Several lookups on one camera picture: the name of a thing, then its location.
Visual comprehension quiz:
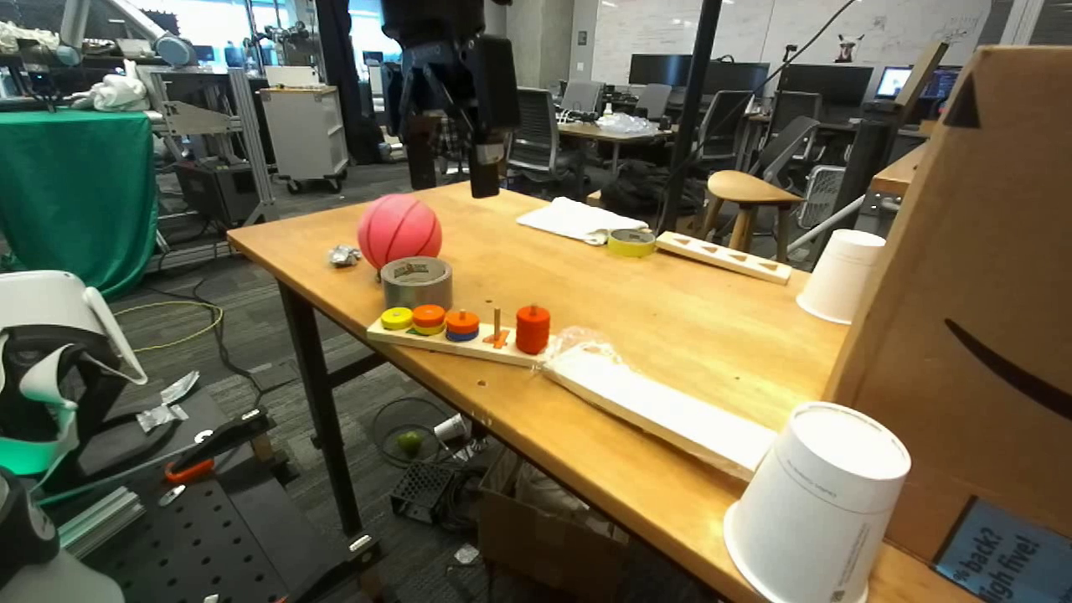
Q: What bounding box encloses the pink mini basketball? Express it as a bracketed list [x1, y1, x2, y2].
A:
[359, 193, 443, 266]

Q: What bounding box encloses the white folded cloth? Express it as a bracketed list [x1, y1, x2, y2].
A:
[520, 197, 639, 245]

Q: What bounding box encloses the clear yellow tape roll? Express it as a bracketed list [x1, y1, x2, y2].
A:
[606, 225, 657, 257]

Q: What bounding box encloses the wooden slotted block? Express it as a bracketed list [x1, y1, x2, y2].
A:
[657, 231, 795, 283]

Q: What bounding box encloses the crumpled foil ball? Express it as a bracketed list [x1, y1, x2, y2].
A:
[329, 245, 363, 266]

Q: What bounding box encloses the round wooden stool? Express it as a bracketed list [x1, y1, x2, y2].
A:
[701, 169, 801, 254]

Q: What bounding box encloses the white rolling cabinet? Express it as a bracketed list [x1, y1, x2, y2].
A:
[262, 87, 349, 189]

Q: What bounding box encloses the far white paper cup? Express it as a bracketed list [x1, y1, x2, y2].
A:
[797, 227, 884, 326]

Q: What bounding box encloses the white paper cup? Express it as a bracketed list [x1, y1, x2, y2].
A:
[797, 227, 884, 326]
[724, 401, 912, 603]

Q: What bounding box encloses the near white paper cup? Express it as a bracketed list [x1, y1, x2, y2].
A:
[724, 401, 912, 603]

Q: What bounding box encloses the large cardboard box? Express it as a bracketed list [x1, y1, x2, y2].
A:
[828, 44, 1072, 560]

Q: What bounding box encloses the green draped table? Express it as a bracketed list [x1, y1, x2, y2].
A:
[0, 110, 157, 294]

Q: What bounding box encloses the white VR headset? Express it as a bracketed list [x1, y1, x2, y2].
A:
[0, 266, 151, 483]

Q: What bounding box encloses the wooden ring stacker toy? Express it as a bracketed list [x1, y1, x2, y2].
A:
[368, 303, 561, 365]

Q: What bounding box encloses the grey duct tape roll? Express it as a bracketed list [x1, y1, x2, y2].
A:
[382, 254, 452, 307]

